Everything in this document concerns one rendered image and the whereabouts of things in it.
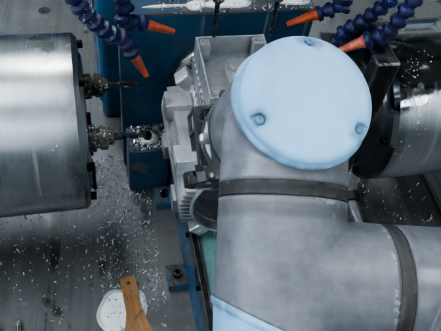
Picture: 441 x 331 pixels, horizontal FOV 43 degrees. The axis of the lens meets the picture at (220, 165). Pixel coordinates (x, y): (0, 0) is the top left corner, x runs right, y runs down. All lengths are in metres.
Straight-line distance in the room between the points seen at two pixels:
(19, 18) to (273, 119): 1.11
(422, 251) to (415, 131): 0.47
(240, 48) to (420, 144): 0.29
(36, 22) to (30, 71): 0.66
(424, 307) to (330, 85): 0.15
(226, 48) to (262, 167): 0.49
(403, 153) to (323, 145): 0.51
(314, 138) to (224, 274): 0.11
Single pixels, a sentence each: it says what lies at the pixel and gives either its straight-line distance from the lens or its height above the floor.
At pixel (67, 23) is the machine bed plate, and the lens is 1.39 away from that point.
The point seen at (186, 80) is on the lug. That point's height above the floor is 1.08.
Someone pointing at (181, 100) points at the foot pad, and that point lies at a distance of 0.82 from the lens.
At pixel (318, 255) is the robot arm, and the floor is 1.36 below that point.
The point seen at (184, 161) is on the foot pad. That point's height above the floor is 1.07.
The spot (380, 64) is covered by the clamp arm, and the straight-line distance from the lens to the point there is 0.67.
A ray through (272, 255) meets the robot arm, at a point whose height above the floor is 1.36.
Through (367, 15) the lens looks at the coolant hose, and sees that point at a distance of 0.80.
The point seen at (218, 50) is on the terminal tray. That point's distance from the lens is 0.83.
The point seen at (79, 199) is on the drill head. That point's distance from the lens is 0.78.
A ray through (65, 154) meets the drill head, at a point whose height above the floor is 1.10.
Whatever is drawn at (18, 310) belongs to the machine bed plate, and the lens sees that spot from 0.96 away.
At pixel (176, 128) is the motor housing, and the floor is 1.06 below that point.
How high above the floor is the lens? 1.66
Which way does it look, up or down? 52 degrees down
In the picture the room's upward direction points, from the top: 10 degrees clockwise
